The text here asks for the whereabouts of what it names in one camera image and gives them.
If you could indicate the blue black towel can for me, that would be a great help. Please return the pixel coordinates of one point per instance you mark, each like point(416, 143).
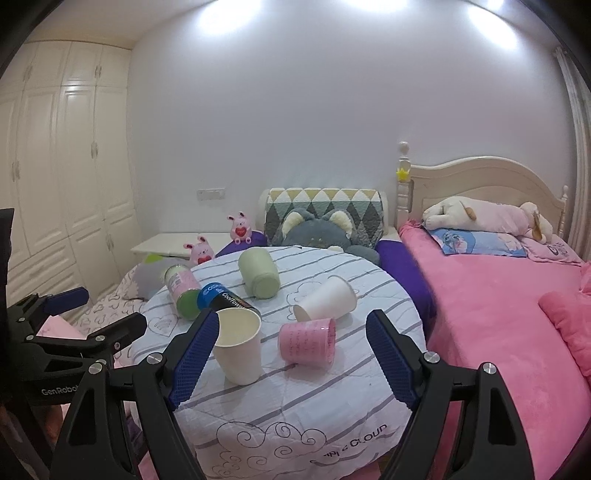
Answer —
point(217, 297)

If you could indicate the pink bunny toy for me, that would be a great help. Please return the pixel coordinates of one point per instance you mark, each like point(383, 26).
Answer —
point(199, 251)
point(241, 228)

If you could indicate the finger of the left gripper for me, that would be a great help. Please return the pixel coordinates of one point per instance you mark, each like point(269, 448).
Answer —
point(56, 305)
point(112, 339)

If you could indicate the cream wardrobe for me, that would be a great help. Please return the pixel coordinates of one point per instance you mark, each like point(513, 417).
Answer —
point(64, 168)

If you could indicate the light green cup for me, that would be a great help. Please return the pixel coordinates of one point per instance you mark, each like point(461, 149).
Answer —
point(259, 273)

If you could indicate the wall socket panel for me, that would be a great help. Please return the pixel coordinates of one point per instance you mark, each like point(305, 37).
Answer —
point(211, 194)

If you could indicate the cream curtain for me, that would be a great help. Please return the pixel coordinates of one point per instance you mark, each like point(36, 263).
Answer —
point(579, 98)

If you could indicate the pink paper cup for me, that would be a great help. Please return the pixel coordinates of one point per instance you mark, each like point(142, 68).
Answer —
point(310, 343)

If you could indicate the pink fleece blanket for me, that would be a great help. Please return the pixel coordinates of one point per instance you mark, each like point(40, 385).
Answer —
point(488, 311)

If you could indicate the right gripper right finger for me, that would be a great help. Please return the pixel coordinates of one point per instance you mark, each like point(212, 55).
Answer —
point(490, 442)

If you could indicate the pink white plush dog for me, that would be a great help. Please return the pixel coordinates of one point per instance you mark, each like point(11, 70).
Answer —
point(469, 214)

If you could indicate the yellow star sticker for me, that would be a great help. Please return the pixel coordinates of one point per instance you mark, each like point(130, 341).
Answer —
point(403, 175)

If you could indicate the white nightstand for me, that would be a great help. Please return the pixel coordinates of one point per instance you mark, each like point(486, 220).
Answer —
point(172, 244)

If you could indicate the striped white quilt cover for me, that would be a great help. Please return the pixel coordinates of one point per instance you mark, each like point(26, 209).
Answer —
point(300, 422)

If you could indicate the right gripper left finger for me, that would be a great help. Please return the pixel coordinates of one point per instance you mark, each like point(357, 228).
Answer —
point(94, 441)

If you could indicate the blue cartoon pillow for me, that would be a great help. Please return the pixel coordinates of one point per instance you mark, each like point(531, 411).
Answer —
point(459, 242)

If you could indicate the pink bunny toy near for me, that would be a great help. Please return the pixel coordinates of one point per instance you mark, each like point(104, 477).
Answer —
point(199, 251)

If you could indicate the white paper cup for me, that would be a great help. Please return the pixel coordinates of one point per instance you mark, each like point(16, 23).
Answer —
point(334, 299)
point(237, 349)

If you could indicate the pink green canister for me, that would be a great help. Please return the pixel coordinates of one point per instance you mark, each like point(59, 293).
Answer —
point(183, 289)

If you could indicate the triangle pattern pillow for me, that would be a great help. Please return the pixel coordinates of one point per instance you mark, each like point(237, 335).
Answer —
point(367, 207)

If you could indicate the heart pattern sheet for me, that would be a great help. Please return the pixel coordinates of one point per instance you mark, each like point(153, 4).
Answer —
point(120, 302)

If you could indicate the light pink quilt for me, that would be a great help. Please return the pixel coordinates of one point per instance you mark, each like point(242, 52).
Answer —
point(57, 327)

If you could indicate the cream wooden headboard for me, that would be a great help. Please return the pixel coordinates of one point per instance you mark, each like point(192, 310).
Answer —
point(490, 178)

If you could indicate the pink bunny toy far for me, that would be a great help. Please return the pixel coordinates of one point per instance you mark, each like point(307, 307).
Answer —
point(241, 228)

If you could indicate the grey cat plush cushion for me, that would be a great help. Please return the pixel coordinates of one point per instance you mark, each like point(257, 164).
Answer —
point(334, 231)

